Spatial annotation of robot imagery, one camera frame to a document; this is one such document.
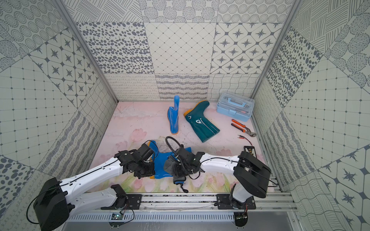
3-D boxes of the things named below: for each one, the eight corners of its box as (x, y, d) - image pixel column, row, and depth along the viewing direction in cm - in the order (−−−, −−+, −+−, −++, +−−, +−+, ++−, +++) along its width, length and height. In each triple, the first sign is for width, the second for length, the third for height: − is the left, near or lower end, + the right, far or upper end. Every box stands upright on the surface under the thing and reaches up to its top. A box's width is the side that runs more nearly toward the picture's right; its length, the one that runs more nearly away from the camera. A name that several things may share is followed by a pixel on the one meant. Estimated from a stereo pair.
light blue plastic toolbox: (213, 112, 115) (215, 102, 107) (221, 97, 126) (224, 87, 118) (246, 124, 107) (251, 115, 99) (251, 108, 118) (256, 98, 110)
